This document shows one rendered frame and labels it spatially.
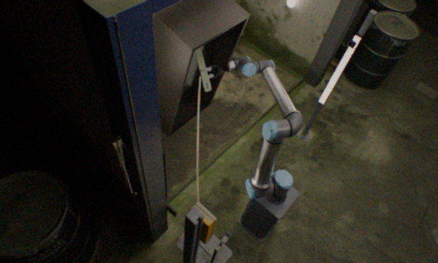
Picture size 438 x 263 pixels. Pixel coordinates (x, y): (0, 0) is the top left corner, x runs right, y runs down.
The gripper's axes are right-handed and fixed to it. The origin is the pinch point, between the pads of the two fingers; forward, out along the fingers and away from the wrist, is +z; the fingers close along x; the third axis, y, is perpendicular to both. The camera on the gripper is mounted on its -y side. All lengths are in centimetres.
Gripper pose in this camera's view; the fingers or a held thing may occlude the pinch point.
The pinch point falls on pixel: (202, 74)
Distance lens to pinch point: 225.5
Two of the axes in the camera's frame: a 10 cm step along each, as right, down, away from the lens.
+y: -1.9, -1.9, 9.6
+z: -9.5, 3.0, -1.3
